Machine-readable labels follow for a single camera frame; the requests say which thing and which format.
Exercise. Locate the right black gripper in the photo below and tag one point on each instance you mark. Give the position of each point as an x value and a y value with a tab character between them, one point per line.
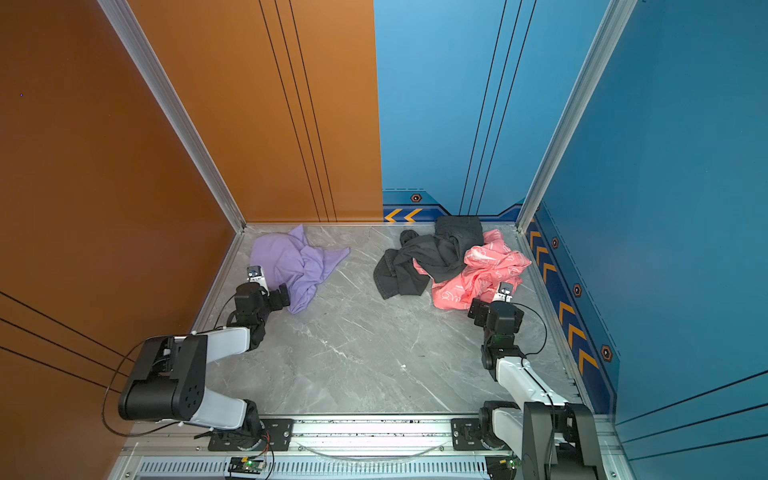
483	308

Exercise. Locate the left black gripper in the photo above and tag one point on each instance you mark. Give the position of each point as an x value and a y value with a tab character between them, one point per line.
278	304

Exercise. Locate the purple cloth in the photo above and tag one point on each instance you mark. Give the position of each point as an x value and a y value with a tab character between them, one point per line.
289	259

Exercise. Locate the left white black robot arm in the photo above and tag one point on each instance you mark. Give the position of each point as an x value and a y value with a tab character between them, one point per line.
168	379

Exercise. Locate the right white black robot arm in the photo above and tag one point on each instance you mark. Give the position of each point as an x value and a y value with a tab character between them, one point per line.
553	437

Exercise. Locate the pink patterned cloth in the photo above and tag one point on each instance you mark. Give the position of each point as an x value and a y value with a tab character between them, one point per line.
488	267

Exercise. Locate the black cloth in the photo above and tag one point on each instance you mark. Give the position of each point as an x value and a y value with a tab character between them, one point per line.
423	257

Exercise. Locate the green circuit board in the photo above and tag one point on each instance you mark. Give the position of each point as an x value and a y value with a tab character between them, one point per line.
249	467

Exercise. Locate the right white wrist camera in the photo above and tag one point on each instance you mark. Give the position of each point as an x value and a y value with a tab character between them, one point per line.
504	293

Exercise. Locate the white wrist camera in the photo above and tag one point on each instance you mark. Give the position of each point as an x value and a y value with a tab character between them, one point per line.
504	293
255	275

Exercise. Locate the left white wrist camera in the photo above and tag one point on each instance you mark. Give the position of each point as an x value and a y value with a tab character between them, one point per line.
255	275

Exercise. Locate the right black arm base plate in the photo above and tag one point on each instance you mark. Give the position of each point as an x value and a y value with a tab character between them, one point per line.
467	434

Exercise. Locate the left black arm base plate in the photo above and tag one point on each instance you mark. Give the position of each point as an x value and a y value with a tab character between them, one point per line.
275	435

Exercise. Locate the aluminium front rail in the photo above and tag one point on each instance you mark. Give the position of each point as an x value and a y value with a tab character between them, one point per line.
377	446

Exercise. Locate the right aluminium corner post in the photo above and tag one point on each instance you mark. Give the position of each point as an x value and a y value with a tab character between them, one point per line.
608	34

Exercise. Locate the aluminium corner post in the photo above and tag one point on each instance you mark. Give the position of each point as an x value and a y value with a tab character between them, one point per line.
125	24
608	34

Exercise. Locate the left aluminium corner post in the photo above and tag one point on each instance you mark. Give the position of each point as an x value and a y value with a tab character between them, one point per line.
125	24

